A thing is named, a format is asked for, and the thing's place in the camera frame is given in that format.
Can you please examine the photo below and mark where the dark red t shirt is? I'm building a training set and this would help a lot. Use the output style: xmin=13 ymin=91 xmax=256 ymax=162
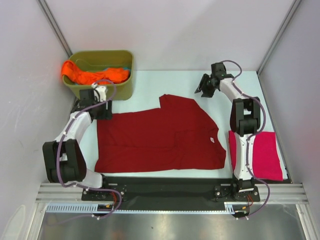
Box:
xmin=94 ymin=94 xmax=226 ymax=174

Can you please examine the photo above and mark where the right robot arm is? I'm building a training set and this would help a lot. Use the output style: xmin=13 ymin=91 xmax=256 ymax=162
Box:
xmin=195 ymin=61 xmax=261 ymax=201

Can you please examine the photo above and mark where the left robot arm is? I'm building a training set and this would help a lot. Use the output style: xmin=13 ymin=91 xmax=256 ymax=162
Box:
xmin=42 ymin=86 xmax=113 ymax=200

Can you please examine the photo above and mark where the teal cloth in bin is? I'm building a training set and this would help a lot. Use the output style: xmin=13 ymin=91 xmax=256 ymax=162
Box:
xmin=103 ymin=67 xmax=131 ymax=73

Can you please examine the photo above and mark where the olive green plastic bin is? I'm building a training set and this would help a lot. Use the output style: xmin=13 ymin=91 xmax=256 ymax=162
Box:
xmin=61 ymin=50 xmax=134 ymax=100

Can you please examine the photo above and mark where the orange t shirt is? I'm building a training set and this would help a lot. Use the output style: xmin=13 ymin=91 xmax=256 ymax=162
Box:
xmin=60 ymin=60 xmax=131 ymax=85

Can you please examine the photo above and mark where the folded magenta t shirt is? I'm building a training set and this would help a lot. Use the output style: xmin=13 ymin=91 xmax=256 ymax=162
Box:
xmin=228 ymin=130 xmax=285 ymax=182

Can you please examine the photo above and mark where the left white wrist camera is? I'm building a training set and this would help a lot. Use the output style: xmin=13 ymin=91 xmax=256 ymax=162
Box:
xmin=91 ymin=83 xmax=108 ymax=102

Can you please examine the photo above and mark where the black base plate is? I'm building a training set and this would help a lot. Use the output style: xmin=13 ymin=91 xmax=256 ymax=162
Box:
xmin=81 ymin=176 xmax=261 ymax=212

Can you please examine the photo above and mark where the aluminium rail frame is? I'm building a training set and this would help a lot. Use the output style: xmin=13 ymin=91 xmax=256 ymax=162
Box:
xmin=35 ymin=183 xmax=83 ymax=203

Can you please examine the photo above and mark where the white slotted cable duct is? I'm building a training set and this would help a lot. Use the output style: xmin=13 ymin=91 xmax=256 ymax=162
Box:
xmin=46 ymin=203 xmax=114 ymax=214

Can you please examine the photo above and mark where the left corner aluminium post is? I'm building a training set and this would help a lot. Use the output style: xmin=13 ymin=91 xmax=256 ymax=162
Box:
xmin=36 ymin=0 xmax=73 ymax=58

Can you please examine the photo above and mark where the corner aluminium post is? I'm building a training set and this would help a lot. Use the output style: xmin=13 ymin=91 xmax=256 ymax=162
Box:
xmin=256 ymin=0 xmax=304 ymax=76
xmin=36 ymin=0 xmax=73 ymax=58

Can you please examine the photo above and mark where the right corner aluminium post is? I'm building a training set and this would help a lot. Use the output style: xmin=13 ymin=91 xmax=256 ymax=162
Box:
xmin=256 ymin=0 xmax=304 ymax=76

